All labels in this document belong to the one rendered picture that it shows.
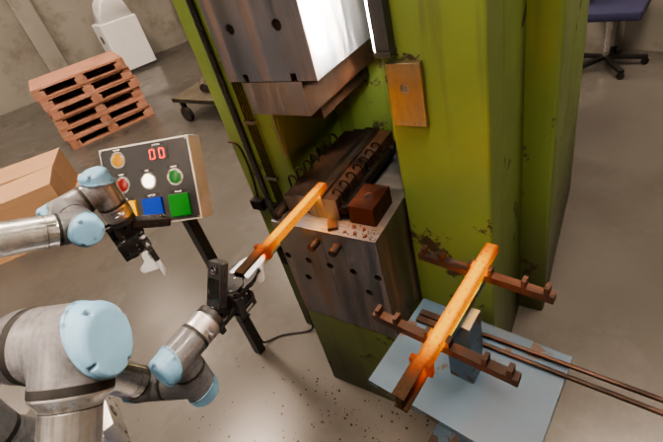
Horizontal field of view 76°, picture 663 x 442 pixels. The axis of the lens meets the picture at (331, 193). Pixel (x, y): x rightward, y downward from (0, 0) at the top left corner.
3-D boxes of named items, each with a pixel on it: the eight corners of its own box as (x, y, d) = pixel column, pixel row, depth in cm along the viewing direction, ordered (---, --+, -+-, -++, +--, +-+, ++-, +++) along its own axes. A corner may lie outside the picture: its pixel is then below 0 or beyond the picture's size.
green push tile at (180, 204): (191, 214, 140) (187, 191, 140) (171, 217, 142) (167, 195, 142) (194, 213, 142) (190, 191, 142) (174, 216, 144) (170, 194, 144)
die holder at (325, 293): (398, 339, 143) (375, 243, 118) (306, 309, 163) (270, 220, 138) (449, 231, 179) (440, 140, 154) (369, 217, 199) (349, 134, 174)
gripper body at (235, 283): (237, 292, 112) (205, 329, 104) (225, 269, 107) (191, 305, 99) (259, 300, 107) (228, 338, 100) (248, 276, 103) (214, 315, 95)
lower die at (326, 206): (340, 220, 130) (334, 198, 125) (289, 211, 140) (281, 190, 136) (395, 148, 157) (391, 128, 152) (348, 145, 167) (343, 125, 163)
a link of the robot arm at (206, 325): (178, 319, 96) (202, 330, 92) (191, 304, 99) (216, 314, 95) (191, 339, 100) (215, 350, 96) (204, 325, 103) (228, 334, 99)
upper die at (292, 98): (311, 116, 110) (301, 82, 105) (254, 113, 121) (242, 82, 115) (379, 54, 137) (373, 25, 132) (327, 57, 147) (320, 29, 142)
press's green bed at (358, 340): (414, 410, 169) (398, 339, 143) (333, 377, 189) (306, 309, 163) (456, 304, 205) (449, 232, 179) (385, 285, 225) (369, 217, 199)
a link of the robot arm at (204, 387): (184, 381, 106) (164, 354, 100) (225, 377, 104) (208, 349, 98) (172, 411, 99) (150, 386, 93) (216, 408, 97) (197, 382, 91)
